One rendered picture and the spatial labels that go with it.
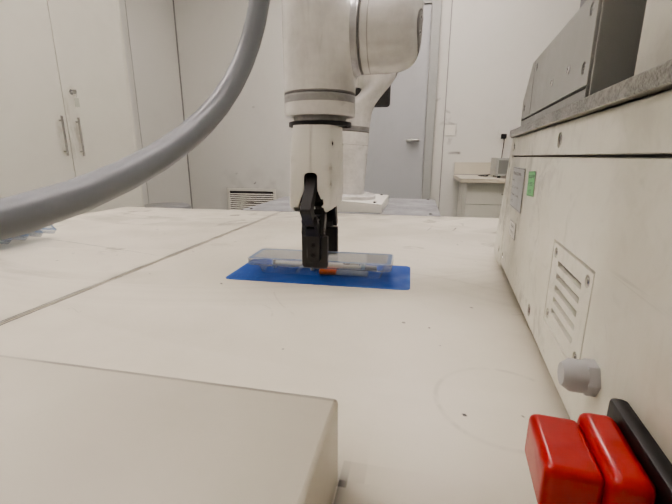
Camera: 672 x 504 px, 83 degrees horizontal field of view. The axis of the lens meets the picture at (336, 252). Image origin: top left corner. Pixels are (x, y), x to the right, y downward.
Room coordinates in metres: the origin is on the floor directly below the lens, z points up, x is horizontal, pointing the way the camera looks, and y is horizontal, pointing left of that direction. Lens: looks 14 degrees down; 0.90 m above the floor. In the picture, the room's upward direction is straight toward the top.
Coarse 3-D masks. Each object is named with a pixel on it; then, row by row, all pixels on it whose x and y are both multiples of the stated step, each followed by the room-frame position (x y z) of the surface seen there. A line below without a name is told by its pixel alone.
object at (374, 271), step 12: (252, 264) 0.47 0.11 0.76; (264, 264) 0.47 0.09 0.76; (276, 264) 0.47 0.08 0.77; (288, 264) 0.46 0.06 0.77; (300, 264) 0.46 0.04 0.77; (336, 264) 0.45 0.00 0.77; (348, 264) 0.45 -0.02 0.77; (360, 264) 0.45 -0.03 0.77; (372, 264) 0.44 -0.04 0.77; (348, 276) 0.46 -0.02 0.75; (360, 276) 0.46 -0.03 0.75; (372, 276) 0.45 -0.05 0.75
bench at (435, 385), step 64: (0, 256) 0.57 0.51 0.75; (64, 256) 0.57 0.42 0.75; (128, 256) 0.57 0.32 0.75; (192, 256) 0.57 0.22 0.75; (448, 256) 0.57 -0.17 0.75; (0, 320) 0.33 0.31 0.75; (64, 320) 0.33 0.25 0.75; (128, 320) 0.33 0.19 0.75; (192, 320) 0.33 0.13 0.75; (256, 320) 0.33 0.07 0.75; (320, 320) 0.33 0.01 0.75; (384, 320) 0.33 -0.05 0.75; (448, 320) 0.33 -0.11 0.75; (512, 320) 0.33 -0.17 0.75; (256, 384) 0.23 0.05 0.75; (320, 384) 0.23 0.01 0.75; (384, 384) 0.23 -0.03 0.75; (448, 384) 0.23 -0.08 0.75; (512, 384) 0.23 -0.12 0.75; (384, 448) 0.17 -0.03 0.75; (448, 448) 0.17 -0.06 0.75; (512, 448) 0.17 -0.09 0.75
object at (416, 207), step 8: (272, 200) 1.33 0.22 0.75; (280, 200) 1.33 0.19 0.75; (288, 200) 1.33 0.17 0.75; (392, 200) 1.33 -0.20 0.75; (400, 200) 1.33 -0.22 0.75; (408, 200) 1.33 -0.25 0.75; (416, 200) 1.33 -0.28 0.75; (424, 200) 1.33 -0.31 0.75; (432, 200) 1.33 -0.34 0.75; (248, 208) 1.12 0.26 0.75; (256, 208) 1.12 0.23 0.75; (264, 208) 1.12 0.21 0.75; (272, 208) 1.12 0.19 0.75; (280, 208) 1.12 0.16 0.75; (288, 208) 1.12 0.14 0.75; (384, 208) 1.12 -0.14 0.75; (392, 208) 1.12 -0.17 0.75; (400, 208) 1.12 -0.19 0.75; (408, 208) 1.12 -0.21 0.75; (416, 208) 1.12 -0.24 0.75; (424, 208) 1.12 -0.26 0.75; (432, 208) 1.12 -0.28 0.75
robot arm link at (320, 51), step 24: (288, 0) 0.46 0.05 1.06; (312, 0) 0.44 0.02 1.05; (336, 0) 0.44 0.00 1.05; (288, 24) 0.46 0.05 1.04; (312, 24) 0.44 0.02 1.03; (336, 24) 0.44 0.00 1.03; (288, 48) 0.46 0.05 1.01; (312, 48) 0.44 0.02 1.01; (336, 48) 0.44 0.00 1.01; (288, 72) 0.46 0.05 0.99; (312, 72) 0.44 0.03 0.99; (336, 72) 0.45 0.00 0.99; (360, 72) 0.47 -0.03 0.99
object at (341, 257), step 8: (256, 256) 0.48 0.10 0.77; (264, 256) 0.48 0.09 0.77; (272, 256) 0.48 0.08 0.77; (280, 256) 0.48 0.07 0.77; (288, 256) 0.48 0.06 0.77; (296, 256) 0.48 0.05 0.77; (328, 256) 0.48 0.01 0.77; (336, 256) 0.48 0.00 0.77; (344, 256) 0.48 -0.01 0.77; (352, 256) 0.48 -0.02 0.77; (360, 256) 0.48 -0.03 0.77; (368, 256) 0.48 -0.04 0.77; (376, 256) 0.48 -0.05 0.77; (384, 256) 0.48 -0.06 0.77; (384, 264) 0.44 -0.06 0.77
